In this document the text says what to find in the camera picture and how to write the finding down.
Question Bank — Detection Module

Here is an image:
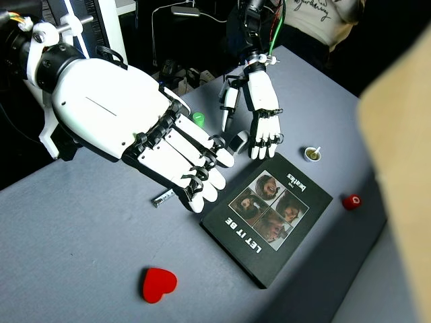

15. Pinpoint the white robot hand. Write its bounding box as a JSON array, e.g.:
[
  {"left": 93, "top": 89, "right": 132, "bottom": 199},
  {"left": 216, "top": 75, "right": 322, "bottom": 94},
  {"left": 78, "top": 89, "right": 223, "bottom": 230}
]
[
  {"left": 50, "top": 57, "right": 236, "bottom": 214},
  {"left": 218, "top": 69, "right": 284, "bottom": 161}
]

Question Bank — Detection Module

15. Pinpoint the red cube block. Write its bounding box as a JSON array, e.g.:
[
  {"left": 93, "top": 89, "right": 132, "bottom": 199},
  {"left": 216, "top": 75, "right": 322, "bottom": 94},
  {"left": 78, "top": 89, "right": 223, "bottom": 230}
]
[{"left": 341, "top": 193, "right": 363, "bottom": 212}]

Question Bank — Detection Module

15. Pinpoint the power strip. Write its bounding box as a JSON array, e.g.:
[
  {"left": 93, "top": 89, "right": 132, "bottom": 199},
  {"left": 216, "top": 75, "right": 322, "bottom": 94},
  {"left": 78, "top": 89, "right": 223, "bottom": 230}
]
[{"left": 161, "top": 59, "right": 216, "bottom": 92}]

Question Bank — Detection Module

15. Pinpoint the person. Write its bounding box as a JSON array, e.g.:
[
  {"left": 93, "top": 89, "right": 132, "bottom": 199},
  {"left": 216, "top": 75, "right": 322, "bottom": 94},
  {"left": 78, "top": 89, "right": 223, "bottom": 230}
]
[{"left": 279, "top": 0, "right": 363, "bottom": 53}]

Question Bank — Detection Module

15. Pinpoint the grey power adapter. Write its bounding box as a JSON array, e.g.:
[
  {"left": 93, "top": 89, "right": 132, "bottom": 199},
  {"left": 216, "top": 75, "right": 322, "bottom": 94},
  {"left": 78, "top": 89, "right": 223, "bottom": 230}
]
[{"left": 170, "top": 5, "right": 201, "bottom": 17}]

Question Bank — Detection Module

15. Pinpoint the beige wooden board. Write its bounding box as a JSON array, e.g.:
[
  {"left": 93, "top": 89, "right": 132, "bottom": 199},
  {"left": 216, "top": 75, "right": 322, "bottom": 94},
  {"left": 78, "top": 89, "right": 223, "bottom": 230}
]
[{"left": 356, "top": 23, "right": 431, "bottom": 323}]

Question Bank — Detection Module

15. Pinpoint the green cable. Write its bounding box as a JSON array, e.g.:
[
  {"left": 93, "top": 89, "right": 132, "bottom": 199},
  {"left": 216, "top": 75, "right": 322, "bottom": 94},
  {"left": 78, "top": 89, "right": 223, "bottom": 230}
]
[{"left": 267, "top": 0, "right": 287, "bottom": 57}]

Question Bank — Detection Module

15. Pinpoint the white metal frame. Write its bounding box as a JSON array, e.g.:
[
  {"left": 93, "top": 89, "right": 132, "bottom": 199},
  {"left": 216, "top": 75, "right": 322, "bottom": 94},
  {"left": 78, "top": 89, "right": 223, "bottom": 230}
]
[{"left": 43, "top": 0, "right": 129, "bottom": 65}]

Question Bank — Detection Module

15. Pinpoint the black Beatles book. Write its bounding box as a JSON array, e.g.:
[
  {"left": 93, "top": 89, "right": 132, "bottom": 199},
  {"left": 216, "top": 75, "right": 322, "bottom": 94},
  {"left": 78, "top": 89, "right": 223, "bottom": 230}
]
[{"left": 200, "top": 153, "right": 334, "bottom": 289}]

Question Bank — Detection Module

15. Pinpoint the red heart block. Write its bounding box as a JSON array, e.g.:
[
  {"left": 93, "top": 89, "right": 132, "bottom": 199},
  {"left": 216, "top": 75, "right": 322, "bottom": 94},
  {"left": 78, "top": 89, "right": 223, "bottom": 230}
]
[{"left": 141, "top": 267, "right": 178, "bottom": 304}]

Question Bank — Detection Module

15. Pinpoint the grey table cloth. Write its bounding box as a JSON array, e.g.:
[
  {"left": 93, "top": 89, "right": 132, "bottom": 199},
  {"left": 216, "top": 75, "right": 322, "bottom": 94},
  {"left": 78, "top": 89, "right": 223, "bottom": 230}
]
[{"left": 0, "top": 45, "right": 425, "bottom": 323}]

